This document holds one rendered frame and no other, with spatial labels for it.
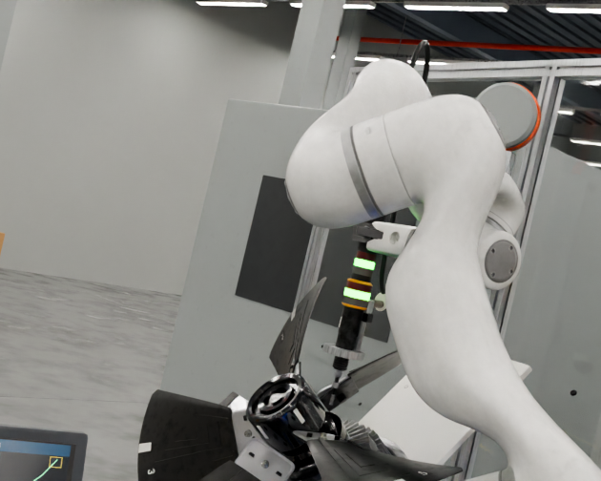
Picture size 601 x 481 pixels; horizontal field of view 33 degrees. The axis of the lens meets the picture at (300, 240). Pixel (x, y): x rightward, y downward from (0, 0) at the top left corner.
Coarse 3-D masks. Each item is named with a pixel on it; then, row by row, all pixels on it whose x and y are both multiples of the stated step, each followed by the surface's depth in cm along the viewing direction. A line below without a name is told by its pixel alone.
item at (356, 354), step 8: (368, 304) 169; (368, 312) 170; (368, 320) 169; (360, 328) 168; (360, 336) 168; (328, 344) 168; (360, 344) 169; (328, 352) 165; (336, 352) 164; (344, 352) 164; (352, 352) 164; (360, 352) 166; (360, 360) 165
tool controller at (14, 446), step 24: (0, 432) 99; (24, 432) 100; (48, 432) 101; (72, 432) 103; (0, 456) 98; (24, 456) 99; (48, 456) 101; (72, 456) 102; (0, 480) 98; (24, 480) 99; (48, 480) 100; (72, 480) 102
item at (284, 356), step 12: (312, 288) 202; (312, 300) 196; (300, 312) 198; (288, 324) 204; (300, 324) 193; (288, 336) 200; (300, 336) 189; (276, 348) 206; (288, 348) 196; (300, 348) 185; (276, 360) 204; (288, 360) 192; (288, 372) 189
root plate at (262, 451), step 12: (252, 444) 171; (264, 444) 171; (240, 456) 169; (264, 456) 170; (276, 456) 171; (252, 468) 169; (276, 468) 170; (288, 468) 170; (264, 480) 168; (276, 480) 168
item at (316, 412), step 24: (264, 384) 177; (288, 384) 175; (264, 408) 171; (288, 408) 167; (312, 408) 170; (264, 432) 170; (288, 432) 169; (336, 432) 174; (288, 456) 174; (312, 456) 172
